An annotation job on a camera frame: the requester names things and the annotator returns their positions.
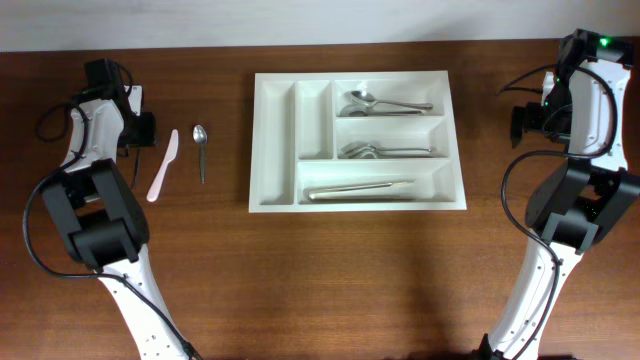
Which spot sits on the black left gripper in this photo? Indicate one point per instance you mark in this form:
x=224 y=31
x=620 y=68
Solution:
x=148 y=136

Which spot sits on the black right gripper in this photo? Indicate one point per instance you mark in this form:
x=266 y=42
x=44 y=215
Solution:
x=529 y=118

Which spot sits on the metal tongs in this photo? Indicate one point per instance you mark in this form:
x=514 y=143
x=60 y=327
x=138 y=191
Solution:
x=381 y=191

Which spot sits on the large metal spoon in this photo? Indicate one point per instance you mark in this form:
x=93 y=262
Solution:
x=362 y=111
x=367 y=99

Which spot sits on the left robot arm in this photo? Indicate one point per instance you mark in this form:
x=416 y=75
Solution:
x=99 y=219

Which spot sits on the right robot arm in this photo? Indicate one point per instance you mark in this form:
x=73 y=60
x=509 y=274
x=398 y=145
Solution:
x=579 y=203

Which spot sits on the pink plastic knife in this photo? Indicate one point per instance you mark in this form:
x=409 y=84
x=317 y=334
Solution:
x=170 y=154

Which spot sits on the white plastic cutlery tray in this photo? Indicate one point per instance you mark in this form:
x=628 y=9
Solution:
x=298 y=138

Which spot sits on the metal fork in tray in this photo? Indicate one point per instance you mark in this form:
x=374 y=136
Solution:
x=355 y=146
x=372 y=152

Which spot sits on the small teaspoon dark handle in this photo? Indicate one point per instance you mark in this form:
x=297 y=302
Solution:
x=200 y=138

